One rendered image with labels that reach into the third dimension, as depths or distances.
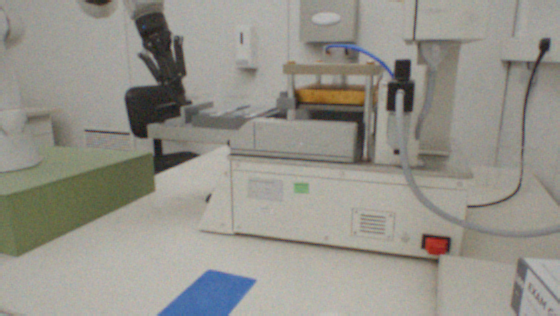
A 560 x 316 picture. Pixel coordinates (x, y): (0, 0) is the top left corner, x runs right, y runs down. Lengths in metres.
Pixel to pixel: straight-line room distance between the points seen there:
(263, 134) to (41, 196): 0.47
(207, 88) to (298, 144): 2.04
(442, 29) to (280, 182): 0.40
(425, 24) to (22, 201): 0.80
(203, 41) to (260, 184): 2.05
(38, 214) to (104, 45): 2.44
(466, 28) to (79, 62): 3.04
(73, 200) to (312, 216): 0.53
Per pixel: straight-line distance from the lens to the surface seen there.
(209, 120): 0.92
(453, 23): 0.75
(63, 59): 3.58
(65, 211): 1.00
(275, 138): 0.80
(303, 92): 0.83
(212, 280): 0.74
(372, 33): 2.43
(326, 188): 0.79
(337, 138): 0.77
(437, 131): 0.87
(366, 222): 0.80
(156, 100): 2.73
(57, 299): 0.77
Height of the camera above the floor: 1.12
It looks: 15 degrees down
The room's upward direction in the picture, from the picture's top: straight up
